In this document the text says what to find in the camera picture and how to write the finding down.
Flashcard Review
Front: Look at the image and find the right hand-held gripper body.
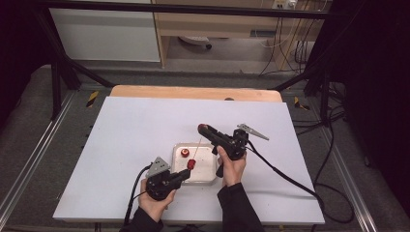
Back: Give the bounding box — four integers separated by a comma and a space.
216, 123, 270, 161

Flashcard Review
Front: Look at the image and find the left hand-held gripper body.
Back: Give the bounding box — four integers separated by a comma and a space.
145, 157, 182, 201

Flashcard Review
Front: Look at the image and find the thin wooden skewer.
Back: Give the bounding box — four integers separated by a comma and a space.
192, 137, 203, 161

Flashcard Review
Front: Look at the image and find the white rectangular tray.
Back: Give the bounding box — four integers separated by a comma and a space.
170, 142, 220, 186

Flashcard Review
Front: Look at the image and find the person's right hand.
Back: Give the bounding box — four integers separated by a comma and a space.
216, 146, 248, 188

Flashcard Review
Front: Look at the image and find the person's left hand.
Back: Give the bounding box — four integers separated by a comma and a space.
138, 180, 177, 223

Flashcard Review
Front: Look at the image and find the wooden board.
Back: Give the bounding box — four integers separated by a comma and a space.
109, 84, 283, 103

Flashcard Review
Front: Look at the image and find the office chair base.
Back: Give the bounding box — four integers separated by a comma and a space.
178, 35, 214, 50

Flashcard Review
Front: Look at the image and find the black metal stand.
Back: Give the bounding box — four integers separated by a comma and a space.
33, 9, 116, 121
274, 57, 337, 127

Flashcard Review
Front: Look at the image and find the wooden desk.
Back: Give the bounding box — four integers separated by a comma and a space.
151, 0, 333, 71

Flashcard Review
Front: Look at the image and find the white power strip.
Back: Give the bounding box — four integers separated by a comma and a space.
272, 0, 298, 10

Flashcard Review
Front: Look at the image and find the white cabinet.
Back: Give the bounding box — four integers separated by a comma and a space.
48, 8, 161, 63

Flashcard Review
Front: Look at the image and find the black curtain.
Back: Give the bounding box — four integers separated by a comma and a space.
0, 0, 54, 129
325, 0, 410, 220

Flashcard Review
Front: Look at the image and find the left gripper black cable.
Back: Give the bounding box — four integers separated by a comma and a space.
124, 164, 153, 226

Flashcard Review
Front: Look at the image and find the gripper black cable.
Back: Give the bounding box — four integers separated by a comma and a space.
246, 141, 356, 224
124, 164, 153, 226

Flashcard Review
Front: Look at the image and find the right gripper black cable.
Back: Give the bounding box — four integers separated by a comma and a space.
246, 141, 356, 224

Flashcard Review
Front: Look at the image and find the bundle of hanging cables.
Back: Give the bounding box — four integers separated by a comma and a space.
259, 8, 318, 76

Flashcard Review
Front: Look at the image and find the aluminium rail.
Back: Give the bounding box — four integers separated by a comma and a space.
0, 91, 77, 216
322, 127, 380, 232

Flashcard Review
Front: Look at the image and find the black metal frame bar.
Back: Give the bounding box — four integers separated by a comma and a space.
35, 0, 331, 20

